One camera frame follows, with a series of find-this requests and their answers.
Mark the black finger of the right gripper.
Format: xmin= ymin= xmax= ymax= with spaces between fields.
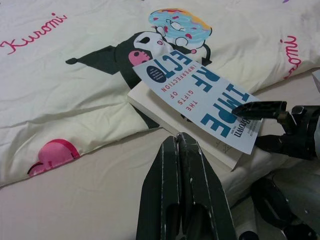
xmin=231 ymin=101 xmax=288 ymax=118
xmin=254 ymin=134 xmax=288 ymax=154

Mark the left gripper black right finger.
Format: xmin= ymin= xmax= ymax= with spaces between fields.
xmin=177 ymin=133 xmax=237 ymax=240

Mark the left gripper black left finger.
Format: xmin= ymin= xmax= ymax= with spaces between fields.
xmin=136 ymin=135 xmax=182 ymax=240

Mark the black white printed book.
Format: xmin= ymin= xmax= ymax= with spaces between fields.
xmin=127 ymin=48 xmax=265 ymax=172

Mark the cream cartoon print quilt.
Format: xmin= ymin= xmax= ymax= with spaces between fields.
xmin=0 ymin=0 xmax=320 ymax=188

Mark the cream mattress sheet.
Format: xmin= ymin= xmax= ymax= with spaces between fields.
xmin=0 ymin=72 xmax=320 ymax=240

